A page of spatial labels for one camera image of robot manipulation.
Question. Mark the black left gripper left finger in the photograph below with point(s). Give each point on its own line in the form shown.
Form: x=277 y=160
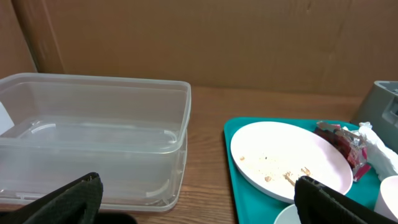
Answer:
x=76 y=202

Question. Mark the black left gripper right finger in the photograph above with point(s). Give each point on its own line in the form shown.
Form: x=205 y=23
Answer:
x=318 y=204

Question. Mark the large pink plate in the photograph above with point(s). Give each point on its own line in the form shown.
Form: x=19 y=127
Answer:
x=272 y=156

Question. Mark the grey bowl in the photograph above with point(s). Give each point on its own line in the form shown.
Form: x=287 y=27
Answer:
x=288 y=215

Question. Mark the teal plastic tray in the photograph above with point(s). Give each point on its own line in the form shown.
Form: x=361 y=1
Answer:
x=252 y=206

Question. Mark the red foil wrapper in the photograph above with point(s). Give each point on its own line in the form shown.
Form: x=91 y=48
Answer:
x=351 y=146

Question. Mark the pale green cup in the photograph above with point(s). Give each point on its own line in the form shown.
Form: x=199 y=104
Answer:
x=387 y=200

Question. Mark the crumpled white napkin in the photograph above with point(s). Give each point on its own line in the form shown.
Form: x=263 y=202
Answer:
x=380 y=157

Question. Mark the clear plastic bin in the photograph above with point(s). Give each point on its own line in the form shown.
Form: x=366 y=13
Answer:
x=133 y=132

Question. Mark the grey dish rack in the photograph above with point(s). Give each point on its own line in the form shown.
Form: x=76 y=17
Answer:
x=380 y=109

